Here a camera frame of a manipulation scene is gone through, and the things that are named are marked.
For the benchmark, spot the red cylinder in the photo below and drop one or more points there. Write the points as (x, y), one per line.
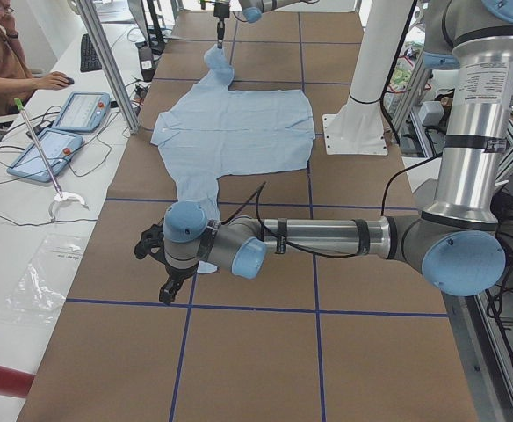
(15, 383)

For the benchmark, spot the person in brown shirt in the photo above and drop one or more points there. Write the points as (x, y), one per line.
(16, 80)

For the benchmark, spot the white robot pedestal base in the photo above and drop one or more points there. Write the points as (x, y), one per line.
(357, 129)

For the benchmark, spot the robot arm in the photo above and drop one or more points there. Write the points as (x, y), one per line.
(451, 243)
(252, 10)

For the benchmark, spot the rod with white hook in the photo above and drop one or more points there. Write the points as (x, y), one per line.
(61, 195)

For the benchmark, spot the aluminium frame post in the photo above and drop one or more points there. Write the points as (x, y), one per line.
(99, 39)

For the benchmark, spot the upper blue teach pendant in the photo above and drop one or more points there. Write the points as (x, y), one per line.
(83, 112)

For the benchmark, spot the clear plastic bag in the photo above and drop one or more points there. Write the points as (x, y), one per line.
(40, 293)

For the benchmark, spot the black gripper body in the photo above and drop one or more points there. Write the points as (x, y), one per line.
(220, 22)
(177, 274)

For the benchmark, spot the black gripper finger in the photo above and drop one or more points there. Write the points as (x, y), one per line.
(169, 290)
(220, 29)

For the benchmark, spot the black keyboard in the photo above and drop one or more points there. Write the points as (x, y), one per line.
(89, 60)

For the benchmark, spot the black power adapter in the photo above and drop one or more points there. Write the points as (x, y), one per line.
(147, 64)

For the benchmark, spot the light blue button shirt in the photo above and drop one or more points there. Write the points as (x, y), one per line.
(213, 132)

